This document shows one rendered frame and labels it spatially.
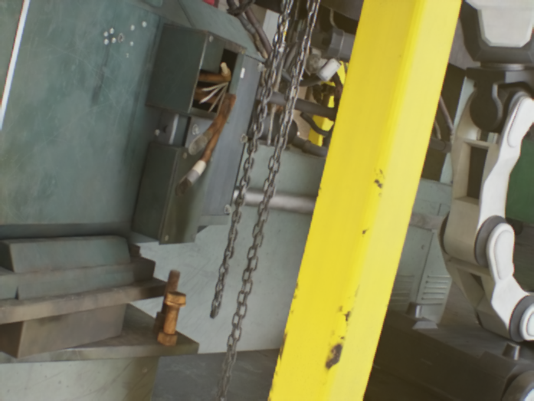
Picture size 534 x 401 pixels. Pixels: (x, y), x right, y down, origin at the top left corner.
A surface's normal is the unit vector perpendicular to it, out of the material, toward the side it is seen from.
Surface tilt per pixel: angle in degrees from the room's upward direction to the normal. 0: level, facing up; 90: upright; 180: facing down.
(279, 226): 90
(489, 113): 108
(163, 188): 90
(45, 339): 90
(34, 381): 90
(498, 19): 103
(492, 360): 45
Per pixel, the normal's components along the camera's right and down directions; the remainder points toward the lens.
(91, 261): 0.89, -0.24
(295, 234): 0.70, 0.22
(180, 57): -0.41, -0.02
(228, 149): 0.88, 0.24
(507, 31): -0.23, 0.26
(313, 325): -0.68, -0.10
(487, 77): -0.78, 0.18
